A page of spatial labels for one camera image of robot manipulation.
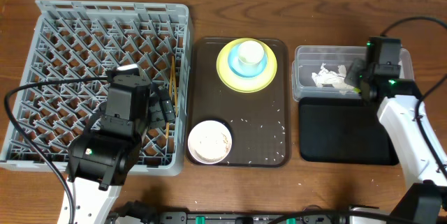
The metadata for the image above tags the clear plastic container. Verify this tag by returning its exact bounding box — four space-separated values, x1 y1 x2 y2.
291 45 416 103

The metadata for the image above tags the grey plastic dishwasher rack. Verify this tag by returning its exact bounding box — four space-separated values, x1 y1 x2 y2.
13 0 193 176

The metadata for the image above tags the dark brown serving tray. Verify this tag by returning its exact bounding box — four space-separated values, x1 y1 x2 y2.
186 38 291 168

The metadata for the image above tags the light blue bowl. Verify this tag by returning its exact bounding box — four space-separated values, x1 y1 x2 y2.
228 43 268 78

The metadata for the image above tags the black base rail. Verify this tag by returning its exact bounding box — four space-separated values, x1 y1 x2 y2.
106 202 383 224

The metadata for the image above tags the wooden chopstick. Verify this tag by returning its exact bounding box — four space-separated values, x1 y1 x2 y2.
165 55 175 140
172 56 178 116

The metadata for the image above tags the white tissue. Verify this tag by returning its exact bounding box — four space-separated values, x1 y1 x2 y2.
312 63 355 94

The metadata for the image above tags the white cup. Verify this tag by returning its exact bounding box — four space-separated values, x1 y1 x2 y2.
237 40 265 66

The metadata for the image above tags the black tray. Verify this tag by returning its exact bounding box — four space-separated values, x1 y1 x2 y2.
298 98 399 165

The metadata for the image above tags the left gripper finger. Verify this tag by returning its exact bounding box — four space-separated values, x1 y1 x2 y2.
149 94 164 129
159 89 176 123

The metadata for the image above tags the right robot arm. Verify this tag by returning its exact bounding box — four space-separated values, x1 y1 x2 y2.
345 36 446 223

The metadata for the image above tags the yellow plate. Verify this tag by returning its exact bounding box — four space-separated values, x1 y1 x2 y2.
216 38 278 93

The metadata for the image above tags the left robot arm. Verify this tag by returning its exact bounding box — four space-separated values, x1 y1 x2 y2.
58 64 176 223

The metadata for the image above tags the white bowl with food residue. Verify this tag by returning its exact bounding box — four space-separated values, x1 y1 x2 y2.
187 120 233 165

